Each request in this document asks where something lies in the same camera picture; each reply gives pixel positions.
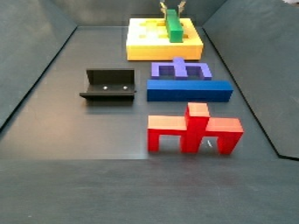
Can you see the purple comb-shaped block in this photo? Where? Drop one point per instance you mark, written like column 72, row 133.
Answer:
column 180, row 70

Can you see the blue rectangular block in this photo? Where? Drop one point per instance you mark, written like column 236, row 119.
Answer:
column 188, row 91

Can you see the green rectangular block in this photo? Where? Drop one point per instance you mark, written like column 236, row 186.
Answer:
column 173, row 27

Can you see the red comb-shaped block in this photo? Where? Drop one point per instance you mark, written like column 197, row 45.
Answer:
column 192, row 127

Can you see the black angle bracket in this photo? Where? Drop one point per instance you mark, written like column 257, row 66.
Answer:
column 109, row 84

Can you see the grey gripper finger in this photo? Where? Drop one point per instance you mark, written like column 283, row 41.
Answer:
column 180, row 6
column 163, row 7

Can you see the yellow slotted board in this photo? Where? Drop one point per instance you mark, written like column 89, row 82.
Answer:
column 148, row 44

